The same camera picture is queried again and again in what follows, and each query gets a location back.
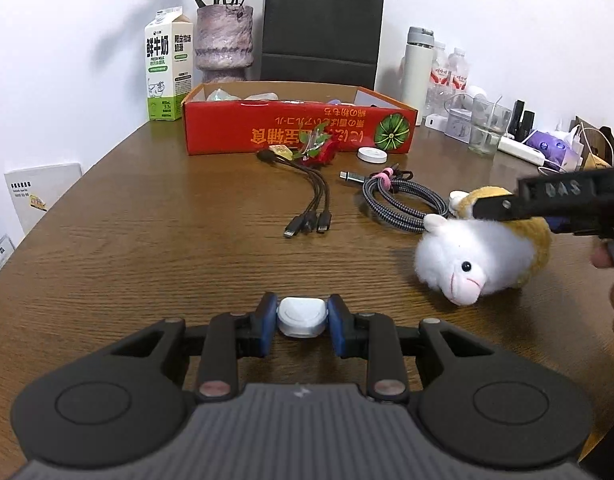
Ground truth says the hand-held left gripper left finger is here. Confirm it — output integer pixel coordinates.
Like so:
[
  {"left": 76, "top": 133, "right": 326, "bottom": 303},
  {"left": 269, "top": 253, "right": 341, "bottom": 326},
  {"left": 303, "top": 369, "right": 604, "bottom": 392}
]
[{"left": 104, "top": 291, "right": 279, "bottom": 402}]

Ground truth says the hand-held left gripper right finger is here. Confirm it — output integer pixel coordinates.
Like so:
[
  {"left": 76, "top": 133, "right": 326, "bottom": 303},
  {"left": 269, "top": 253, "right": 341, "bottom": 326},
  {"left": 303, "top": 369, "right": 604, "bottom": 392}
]
[{"left": 328, "top": 292, "right": 494, "bottom": 404}]

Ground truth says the small white round case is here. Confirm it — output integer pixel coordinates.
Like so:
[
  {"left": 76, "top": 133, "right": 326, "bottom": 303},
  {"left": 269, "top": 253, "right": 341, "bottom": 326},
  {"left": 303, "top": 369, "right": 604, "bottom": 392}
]
[{"left": 278, "top": 295, "right": 328, "bottom": 339}]

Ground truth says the white and yellow plush sheep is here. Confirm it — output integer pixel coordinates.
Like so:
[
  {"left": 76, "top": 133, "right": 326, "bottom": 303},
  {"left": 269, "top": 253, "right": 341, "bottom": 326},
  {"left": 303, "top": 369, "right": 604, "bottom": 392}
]
[{"left": 414, "top": 185, "right": 554, "bottom": 307}]

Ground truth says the red cardboard box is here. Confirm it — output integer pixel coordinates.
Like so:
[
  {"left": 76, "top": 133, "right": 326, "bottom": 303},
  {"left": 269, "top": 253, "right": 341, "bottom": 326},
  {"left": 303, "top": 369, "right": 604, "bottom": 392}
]
[{"left": 181, "top": 82, "right": 419, "bottom": 156}]

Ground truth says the wooden desktop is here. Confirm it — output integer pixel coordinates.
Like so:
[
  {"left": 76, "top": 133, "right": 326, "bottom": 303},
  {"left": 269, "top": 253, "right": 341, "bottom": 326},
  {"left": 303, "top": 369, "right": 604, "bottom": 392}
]
[{"left": 0, "top": 80, "right": 614, "bottom": 480}]

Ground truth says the person's right hand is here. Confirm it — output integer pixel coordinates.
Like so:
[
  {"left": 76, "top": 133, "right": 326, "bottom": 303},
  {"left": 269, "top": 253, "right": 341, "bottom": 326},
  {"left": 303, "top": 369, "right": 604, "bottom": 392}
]
[{"left": 591, "top": 242, "right": 614, "bottom": 322}]

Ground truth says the brown paper bag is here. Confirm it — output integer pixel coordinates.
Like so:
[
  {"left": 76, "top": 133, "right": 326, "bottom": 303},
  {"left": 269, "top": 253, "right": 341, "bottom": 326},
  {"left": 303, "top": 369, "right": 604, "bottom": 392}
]
[{"left": 574, "top": 116, "right": 614, "bottom": 171}]

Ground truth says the purple soft pack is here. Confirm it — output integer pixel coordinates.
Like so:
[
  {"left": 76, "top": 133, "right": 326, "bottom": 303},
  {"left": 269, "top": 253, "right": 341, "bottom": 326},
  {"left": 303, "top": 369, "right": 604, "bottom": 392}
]
[{"left": 529, "top": 128, "right": 586, "bottom": 171}]

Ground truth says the white power strip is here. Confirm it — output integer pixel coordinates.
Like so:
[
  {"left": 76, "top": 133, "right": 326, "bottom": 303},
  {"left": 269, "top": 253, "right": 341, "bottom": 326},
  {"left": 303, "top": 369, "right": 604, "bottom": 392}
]
[{"left": 496, "top": 135, "right": 548, "bottom": 166}]

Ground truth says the clear glass cup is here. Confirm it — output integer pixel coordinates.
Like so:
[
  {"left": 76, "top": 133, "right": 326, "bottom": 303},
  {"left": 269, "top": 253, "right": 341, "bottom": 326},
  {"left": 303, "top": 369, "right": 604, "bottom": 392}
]
[{"left": 468, "top": 95, "right": 510, "bottom": 156}]

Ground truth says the small white patterned box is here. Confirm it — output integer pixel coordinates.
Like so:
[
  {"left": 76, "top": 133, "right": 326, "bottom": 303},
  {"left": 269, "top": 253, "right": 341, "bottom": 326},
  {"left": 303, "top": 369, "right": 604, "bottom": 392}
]
[{"left": 444, "top": 108, "right": 473, "bottom": 141}]

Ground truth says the white round object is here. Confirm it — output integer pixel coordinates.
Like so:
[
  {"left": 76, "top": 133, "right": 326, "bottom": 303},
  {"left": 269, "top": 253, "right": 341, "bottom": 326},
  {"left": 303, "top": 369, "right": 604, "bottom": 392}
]
[{"left": 461, "top": 84, "right": 488, "bottom": 106}]

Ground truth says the clear water bottle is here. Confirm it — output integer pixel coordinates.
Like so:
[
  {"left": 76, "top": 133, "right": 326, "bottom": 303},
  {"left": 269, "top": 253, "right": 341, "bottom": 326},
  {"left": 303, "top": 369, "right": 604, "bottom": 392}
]
[
  {"left": 447, "top": 48, "right": 470, "bottom": 94},
  {"left": 426, "top": 42, "right": 450, "bottom": 116}
]

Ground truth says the white thermos bottle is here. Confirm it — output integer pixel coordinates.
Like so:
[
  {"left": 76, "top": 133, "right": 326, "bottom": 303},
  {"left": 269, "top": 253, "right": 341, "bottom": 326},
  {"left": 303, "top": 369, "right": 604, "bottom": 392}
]
[{"left": 401, "top": 26, "right": 434, "bottom": 111}]

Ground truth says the wrapped red rose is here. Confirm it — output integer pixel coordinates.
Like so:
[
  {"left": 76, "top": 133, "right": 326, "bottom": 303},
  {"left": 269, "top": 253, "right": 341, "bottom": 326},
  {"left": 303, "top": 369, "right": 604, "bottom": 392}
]
[{"left": 294, "top": 127, "right": 338, "bottom": 169}]

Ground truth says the black paper bag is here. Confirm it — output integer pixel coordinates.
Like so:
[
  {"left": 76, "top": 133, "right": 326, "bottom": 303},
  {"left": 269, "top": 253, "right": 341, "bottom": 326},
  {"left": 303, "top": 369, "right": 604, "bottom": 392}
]
[{"left": 260, "top": 0, "right": 386, "bottom": 91}]

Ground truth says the white printed box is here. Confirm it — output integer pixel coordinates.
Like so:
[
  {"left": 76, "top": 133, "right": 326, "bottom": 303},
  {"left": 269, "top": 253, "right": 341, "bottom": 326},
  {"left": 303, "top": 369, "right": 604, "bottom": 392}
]
[{"left": 4, "top": 162, "right": 84, "bottom": 235}]

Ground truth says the white milk carton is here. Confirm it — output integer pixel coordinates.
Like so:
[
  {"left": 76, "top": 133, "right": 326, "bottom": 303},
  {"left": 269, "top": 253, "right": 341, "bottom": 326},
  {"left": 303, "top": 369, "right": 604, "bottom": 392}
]
[{"left": 145, "top": 6, "right": 194, "bottom": 122}]

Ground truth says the mottled purple vase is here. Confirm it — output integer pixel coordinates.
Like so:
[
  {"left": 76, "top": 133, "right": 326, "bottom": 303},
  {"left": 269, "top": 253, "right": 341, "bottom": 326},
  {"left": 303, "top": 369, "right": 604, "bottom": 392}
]
[{"left": 195, "top": 4, "right": 254, "bottom": 83}]

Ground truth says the white cable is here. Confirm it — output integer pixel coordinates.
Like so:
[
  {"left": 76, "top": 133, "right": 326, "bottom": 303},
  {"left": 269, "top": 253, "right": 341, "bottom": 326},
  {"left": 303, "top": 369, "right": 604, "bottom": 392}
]
[{"left": 578, "top": 126, "right": 614, "bottom": 162}]

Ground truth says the grey braided cable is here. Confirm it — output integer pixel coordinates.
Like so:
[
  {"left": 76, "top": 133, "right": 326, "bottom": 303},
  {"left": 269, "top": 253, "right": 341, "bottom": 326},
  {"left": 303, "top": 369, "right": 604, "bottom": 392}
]
[{"left": 339, "top": 169, "right": 451, "bottom": 234}]

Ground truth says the black multi-head charging cable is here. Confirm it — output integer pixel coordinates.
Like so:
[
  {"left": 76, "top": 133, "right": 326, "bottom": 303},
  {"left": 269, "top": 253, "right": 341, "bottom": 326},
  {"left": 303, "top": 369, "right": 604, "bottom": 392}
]
[{"left": 256, "top": 149, "right": 333, "bottom": 239}]

